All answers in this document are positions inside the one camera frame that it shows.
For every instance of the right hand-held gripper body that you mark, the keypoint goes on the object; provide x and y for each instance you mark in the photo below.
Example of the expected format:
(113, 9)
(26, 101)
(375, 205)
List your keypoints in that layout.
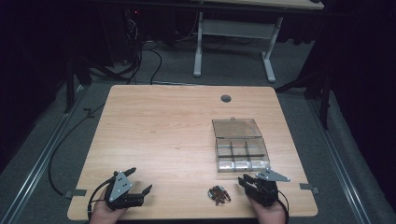
(266, 189)

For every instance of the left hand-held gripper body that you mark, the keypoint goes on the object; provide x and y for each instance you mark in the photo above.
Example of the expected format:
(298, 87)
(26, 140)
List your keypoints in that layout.
(120, 186)

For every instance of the pile of small brown parts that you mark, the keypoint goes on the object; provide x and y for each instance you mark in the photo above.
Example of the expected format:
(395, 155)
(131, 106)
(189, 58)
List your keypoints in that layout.
(219, 196)

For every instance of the clear plastic compartment box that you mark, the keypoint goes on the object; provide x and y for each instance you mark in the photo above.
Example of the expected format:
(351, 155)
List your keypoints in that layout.
(239, 146)

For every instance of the person's right hand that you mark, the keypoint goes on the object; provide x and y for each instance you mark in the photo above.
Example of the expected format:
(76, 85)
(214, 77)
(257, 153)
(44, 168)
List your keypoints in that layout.
(271, 214)

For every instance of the person's left hand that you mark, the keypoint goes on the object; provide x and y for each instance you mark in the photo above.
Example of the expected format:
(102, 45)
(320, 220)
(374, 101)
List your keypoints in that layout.
(104, 214)

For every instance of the black metal stand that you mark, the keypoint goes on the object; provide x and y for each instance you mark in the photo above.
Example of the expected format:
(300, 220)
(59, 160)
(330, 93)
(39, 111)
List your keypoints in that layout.
(323, 99)
(70, 87)

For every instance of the grey metal floor rail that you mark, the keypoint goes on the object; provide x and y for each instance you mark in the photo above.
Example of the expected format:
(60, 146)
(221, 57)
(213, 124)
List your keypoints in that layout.
(40, 165)
(339, 168)

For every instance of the white metal desk frame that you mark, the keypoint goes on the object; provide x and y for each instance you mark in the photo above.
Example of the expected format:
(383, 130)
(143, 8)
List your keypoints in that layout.
(236, 28)

